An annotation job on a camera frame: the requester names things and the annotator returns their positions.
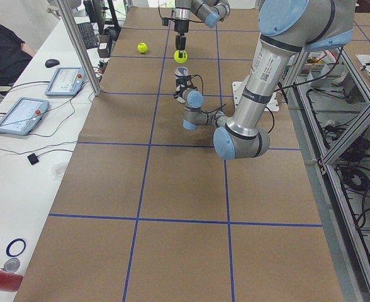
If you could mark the lower teach pendant tablet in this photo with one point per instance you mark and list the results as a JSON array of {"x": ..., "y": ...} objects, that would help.
[{"x": 24, "y": 116}]

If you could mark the red cylinder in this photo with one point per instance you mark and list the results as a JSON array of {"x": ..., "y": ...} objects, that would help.
[{"x": 10, "y": 282}]

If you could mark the aluminium frame post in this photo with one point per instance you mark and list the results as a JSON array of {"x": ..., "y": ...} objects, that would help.
[{"x": 78, "y": 44}]

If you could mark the person in black shirt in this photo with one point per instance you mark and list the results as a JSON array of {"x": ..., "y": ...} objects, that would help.
[{"x": 15, "y": 55}]

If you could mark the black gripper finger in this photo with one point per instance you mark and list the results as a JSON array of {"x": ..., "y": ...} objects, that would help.
[{"x": 180, "y": 42}]

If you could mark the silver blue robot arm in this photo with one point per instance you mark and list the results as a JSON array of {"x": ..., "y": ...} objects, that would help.
[
  {"x": 208, "y": 12},
  {"x": 287, "y": 28}
]

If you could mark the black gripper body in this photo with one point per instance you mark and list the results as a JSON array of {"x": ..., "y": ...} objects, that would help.
[
  {"x": 183, "y": 85},
  {"x": 180, "y": 27}
]

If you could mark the small black square puck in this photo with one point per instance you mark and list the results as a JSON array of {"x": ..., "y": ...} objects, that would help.
[{"x": 33, "y": 159}]

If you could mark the black computer mouse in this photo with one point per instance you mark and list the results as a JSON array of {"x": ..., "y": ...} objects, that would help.
[{"x": 51, "y": 63}]

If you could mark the yellow tennis ball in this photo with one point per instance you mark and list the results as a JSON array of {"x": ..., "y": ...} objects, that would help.
[
  {"x": 180, "y": 56},
  {"x": 142, "y": 48}
]

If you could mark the silver round lid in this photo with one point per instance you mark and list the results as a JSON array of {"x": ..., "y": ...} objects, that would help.
[{"x": 12, "y": 265}]

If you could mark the upper teach pendant tablet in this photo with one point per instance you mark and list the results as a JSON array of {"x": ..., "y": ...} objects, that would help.
[{"x": 65, "y": 82}]

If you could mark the black box on desk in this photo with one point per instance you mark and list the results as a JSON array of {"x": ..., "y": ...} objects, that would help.
[{"x": 104, "y": 47}]

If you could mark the blue tape roll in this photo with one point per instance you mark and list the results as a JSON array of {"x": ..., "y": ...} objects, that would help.
[{"x": 15, "y": 247}]

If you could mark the black keyboard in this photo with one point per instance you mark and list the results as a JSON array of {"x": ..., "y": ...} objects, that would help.
[{"x": 87, "y": 34}]

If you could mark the white blue tennis ball can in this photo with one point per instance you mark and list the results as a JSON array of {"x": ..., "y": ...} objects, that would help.
[{"x": 181, "y": 73}]

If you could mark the teach pendant tablet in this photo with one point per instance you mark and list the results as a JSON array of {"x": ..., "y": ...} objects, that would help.
[
  {"x": 65, "y": 82},
  {"x": 24, "y": 116}
]

